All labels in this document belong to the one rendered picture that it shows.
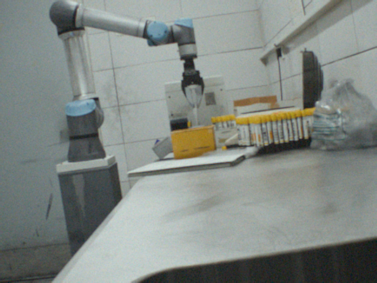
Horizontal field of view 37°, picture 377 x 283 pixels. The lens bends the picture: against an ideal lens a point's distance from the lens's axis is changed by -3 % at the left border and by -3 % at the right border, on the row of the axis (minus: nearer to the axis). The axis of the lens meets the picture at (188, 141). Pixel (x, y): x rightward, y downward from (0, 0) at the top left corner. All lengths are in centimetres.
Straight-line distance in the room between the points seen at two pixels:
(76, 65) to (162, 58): 168
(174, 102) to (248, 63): 142
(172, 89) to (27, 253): 199
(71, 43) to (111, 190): 62
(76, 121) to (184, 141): 55
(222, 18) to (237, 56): 28
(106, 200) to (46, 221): 198
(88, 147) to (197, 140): 54
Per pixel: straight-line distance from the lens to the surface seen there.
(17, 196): 413
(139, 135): 396
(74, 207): 217
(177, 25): 232
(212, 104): 263
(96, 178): 214
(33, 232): 414
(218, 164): 150
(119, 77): 398
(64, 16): 224
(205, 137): 178
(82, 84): 233
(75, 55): 235
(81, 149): 217
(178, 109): 262
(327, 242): 62
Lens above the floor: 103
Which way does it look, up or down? 3 degrees down
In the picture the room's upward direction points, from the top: 8 degrees counter-clockwise
